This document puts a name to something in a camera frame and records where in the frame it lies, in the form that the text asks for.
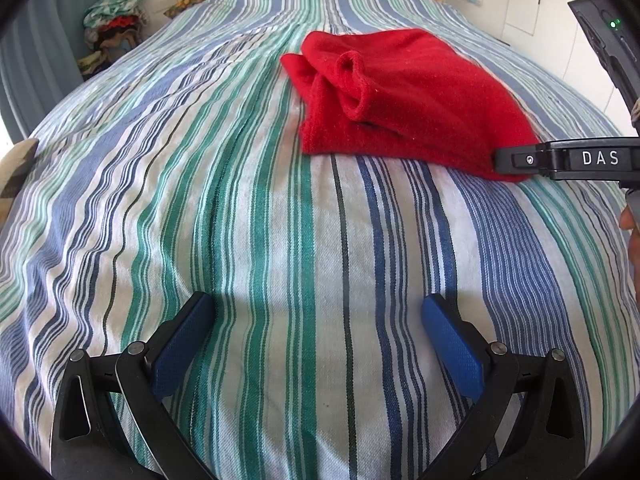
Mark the pile of colourful clothes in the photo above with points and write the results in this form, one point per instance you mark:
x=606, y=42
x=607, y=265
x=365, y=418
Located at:
x=110, y=15

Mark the striped bed sheet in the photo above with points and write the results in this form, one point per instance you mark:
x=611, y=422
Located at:
x=275, y=210

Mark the person's right hand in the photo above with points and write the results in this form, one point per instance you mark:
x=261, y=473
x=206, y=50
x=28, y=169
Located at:
x=631, y=221

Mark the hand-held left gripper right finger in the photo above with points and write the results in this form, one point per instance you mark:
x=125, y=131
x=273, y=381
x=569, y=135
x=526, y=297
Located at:
x=452, y=346

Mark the white wardrobe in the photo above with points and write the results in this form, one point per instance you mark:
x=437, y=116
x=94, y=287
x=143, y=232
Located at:
x=555, y=25

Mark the red sweater with white rabbit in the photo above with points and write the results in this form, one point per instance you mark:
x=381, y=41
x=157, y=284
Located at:
x=410, y=90

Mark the beige patterned cushion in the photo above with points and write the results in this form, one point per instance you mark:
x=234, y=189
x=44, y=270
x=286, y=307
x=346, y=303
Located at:
x=15, y=165

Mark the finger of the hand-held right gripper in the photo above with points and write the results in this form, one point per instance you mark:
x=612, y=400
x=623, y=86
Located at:
x=520, y=160

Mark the blue curtain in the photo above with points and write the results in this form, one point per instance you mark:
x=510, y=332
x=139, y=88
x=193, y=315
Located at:
x=35, y=60

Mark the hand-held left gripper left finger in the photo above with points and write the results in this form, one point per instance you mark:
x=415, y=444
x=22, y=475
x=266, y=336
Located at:
x=180, y=341

